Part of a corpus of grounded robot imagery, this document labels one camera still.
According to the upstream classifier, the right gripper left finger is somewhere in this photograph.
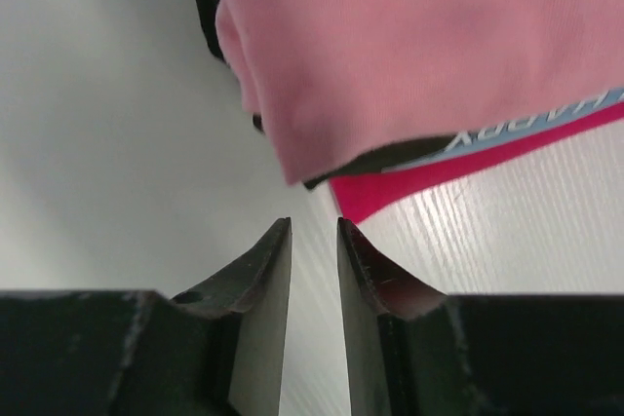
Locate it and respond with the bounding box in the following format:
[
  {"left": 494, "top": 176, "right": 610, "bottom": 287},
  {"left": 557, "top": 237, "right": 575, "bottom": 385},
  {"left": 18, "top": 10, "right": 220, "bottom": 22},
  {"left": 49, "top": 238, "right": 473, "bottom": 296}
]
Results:
[{"left": 1, "top": 218, "right": 292, "bottom": 415}]

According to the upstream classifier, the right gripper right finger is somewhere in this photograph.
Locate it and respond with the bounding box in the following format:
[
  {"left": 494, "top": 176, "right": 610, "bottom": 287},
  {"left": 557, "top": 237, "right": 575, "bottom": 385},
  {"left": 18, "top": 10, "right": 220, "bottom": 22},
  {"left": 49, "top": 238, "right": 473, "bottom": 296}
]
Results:
[{"left": 337, "top": 218, "right": 623, "bottom": 415}]

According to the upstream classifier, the red t shirt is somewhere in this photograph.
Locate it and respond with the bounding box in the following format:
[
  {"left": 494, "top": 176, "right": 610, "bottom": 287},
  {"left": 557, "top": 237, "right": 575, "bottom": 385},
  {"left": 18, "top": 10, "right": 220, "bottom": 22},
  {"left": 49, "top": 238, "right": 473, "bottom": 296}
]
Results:
[{"left": 330, "top": 98, "right": 623, "bottom": 223}]

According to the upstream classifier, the black printed t shirt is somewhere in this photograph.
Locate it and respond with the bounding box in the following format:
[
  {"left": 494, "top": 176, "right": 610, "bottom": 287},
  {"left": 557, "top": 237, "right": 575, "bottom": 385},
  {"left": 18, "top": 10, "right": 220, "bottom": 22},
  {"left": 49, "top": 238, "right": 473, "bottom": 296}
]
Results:
[{"left": 177, "top": 0, "right": 624, "bottom": 191}]

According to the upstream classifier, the pink t shirt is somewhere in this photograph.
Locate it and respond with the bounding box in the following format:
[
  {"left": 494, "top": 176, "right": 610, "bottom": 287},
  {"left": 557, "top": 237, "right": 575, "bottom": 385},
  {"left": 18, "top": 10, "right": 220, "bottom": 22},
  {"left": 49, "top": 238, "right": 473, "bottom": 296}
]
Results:
[{"left": 187, "top": 0, "right": 624, "bottom": 187}]

